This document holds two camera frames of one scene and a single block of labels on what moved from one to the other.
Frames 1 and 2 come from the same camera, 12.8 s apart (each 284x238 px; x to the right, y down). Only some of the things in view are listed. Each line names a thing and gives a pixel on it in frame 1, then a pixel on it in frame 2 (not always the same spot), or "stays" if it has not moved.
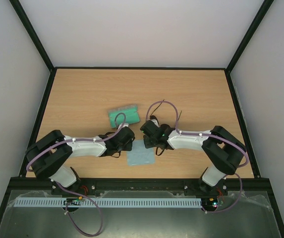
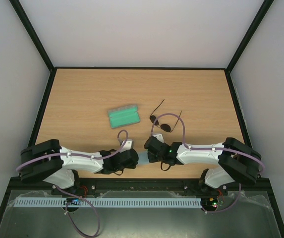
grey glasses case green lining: x=126 y=115 stays
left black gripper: x=129 y=147 → x=132 y=166
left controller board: x=73 y=201 stays
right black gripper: x=147 y=128 → x=149 y=151
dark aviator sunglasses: x=152 y=117 stays
